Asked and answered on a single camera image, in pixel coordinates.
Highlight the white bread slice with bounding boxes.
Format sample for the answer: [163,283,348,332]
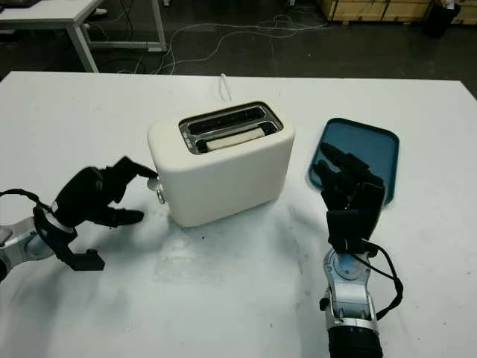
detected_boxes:
[206,126,266,151]

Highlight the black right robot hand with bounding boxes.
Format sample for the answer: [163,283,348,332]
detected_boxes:
[312,142,387,242]

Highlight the black waste bin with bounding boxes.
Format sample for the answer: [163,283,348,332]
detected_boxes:
[424,0,461,38]

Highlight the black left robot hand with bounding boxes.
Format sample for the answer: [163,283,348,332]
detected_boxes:
[51,156,159,227]

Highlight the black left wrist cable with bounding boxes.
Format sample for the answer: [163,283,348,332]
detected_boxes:
[0,189,49,213]

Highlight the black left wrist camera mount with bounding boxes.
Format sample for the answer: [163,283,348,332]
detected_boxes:
[32,207,106,272]

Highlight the blue plastic tray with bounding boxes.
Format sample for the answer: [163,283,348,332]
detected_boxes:
[306,117,401,205]

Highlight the white toaster power cord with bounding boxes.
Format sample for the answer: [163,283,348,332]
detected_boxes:
[218,73,234,101]

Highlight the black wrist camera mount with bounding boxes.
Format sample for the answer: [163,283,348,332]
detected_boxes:
[326,208,377,257]
[32,207,106,272]

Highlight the white office desk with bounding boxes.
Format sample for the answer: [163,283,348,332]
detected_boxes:
[0,0,167,74]

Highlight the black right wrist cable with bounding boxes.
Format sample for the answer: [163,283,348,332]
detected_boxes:
[363,240,405,321]

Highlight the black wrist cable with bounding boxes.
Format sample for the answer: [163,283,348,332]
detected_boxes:
[363,240,405,321]
[0,189,49,213]

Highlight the cream white toaster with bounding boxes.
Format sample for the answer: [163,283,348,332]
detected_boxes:
[147,100,297,228]

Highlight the white floor cable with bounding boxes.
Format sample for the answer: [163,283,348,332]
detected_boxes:
[156,10,336,74]

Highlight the black floor cable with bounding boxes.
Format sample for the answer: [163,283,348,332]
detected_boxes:
[96,0,165,74]

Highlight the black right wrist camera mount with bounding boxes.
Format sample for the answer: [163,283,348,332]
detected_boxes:
[326,208,377,257]

